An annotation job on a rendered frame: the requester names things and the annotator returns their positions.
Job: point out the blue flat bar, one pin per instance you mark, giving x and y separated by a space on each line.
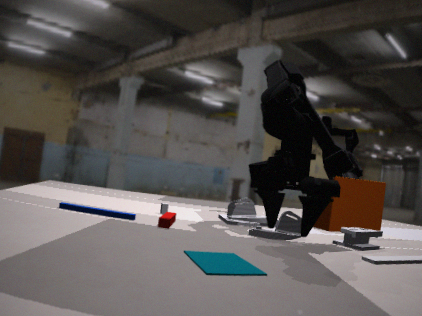
97 211

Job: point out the teal flat plate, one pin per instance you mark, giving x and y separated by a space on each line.
225 264

